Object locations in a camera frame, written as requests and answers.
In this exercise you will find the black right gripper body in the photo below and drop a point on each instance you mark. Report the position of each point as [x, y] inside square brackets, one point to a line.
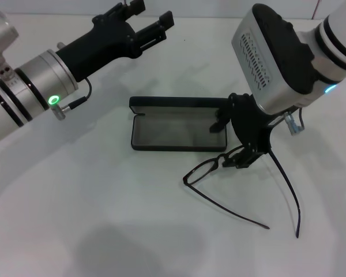
[249, 124]

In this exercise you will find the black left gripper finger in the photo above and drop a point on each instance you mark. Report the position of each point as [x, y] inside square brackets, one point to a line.
[137, 5]
[164, 18]

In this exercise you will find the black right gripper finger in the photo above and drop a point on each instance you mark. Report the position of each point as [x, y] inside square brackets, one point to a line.
[239, 160]
[219, 124]

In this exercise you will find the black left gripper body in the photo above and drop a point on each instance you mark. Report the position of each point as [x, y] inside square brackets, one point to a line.
[103, 43]

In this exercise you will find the black glasses case grey lining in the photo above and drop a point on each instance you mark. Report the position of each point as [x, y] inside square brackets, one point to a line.
[176, 101]

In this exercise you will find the black thin-frame glasses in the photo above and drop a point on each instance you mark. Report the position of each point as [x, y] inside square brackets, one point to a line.
[186, 179]

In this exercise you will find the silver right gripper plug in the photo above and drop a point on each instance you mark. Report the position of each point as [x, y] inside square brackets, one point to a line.
[291, 122]

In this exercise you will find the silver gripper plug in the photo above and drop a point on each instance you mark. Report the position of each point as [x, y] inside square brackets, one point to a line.
[291, 122]
[60, 45]

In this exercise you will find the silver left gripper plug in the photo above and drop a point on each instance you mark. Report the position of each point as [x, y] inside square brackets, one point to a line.
[60, 45]

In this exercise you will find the silver vented box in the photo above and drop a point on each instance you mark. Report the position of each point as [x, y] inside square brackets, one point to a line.
[256, 57]

